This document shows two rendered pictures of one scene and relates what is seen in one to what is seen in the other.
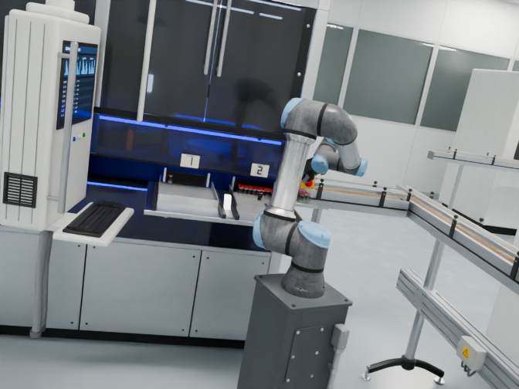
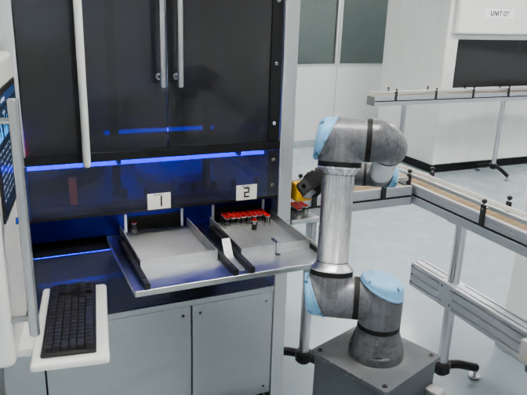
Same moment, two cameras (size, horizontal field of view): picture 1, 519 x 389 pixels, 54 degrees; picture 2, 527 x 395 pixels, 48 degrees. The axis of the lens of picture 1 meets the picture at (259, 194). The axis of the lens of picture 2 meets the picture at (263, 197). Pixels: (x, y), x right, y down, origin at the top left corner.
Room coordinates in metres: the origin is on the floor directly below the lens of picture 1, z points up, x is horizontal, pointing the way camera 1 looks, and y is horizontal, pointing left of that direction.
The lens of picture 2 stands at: (0.34, 0.42, 1.69)
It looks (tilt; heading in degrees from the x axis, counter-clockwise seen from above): 18 degrees down; 347
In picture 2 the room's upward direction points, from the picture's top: 2 degrees clockwise
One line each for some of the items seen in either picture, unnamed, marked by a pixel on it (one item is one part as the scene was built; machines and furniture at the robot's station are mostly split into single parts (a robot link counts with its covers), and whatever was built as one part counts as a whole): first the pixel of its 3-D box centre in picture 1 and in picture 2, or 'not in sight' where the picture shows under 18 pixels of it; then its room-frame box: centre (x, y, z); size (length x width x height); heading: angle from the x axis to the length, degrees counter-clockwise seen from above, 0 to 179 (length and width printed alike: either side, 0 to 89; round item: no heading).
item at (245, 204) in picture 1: (259, 201); (257, 232); (2.35, -0.01, 0.90); 0.34 x 0.26 x 0.04; 12
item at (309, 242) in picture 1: (310, 243); (378, 298); (1.67, -0.20, 0.96); 0.13 x 0.12 x 0.14; 70
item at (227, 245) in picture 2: (228, 205); (232, 253); (2.13, 0.12, 0.91); 0.14 x 0.03 x 0.06; 12
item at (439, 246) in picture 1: (423, 303); (451, 300); (2.52, -0.95, 0.46); 0.09 x 0.09 x 0.77; 12
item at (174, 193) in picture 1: (187, 191); (166, 241); (2.30, 0.33, 0.90); 0.34 x 0.26 x 0.04; 12
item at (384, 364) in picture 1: (405, 368); (440, 374); (2.52, -0.95, 0.07); 0.50 x 0.08 x 0.14; 102
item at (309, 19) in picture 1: (295, 96); (275, 92); (2.49, -0.09, 1.40); 0.04 x 0.01 x 0.80; 102
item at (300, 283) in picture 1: (305, 275); (377, 337); (1.67, -0.21, 0.84); 0.15 x 0.15 x 0.10
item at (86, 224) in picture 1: (97, 216); (70, 315); (1.96, 0.63, 0.82); 0.40 x 0.14 x 0.02; 3
